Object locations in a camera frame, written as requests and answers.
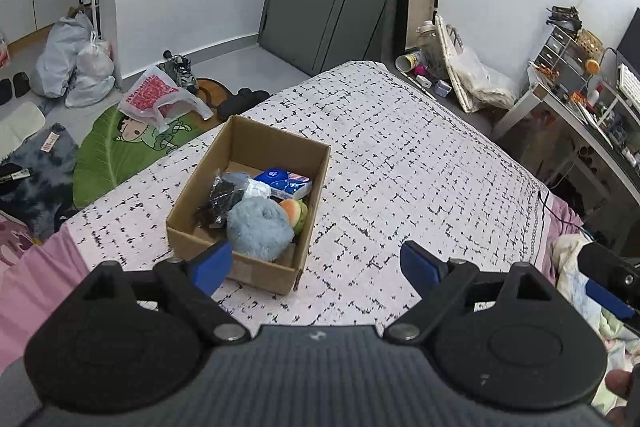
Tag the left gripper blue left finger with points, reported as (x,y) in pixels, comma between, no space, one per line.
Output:
(188,288)

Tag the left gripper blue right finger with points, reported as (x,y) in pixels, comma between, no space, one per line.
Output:
(442,286)

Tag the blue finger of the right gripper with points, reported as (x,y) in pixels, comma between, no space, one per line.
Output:
(608,301)

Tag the fluffy blue plush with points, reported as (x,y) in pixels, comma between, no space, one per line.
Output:
(258,228)

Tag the black item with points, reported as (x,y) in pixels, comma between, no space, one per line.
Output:
(228,188)

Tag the small white soft item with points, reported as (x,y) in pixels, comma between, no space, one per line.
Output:
(256,188)

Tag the hamburger plush toy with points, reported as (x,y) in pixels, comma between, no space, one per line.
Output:
(297,212)

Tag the blue tissue packet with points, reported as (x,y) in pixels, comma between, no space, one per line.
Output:
(285,184)

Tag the brown cardboard box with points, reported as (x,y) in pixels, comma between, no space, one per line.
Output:
(247,146)

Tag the white patterned bed blanket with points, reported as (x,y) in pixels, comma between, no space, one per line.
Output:
(401,167)

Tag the green leaf floor mat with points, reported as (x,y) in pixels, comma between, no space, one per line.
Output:
(118,147)

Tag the pink bed sheet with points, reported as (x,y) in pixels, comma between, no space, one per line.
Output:
(35,279)

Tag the white desk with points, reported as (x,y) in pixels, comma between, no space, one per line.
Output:
(539,93)

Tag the red white plastic bag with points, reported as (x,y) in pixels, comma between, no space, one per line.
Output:
(157,101)

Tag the white plastic bags pile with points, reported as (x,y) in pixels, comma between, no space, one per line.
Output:
(475,84)

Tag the paper cup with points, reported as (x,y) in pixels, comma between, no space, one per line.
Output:
(409,62)

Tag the grey desk drawer organizer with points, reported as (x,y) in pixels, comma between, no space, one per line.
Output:
(566,65)

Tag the grey garbage bag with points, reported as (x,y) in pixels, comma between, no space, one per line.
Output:
(75,64)

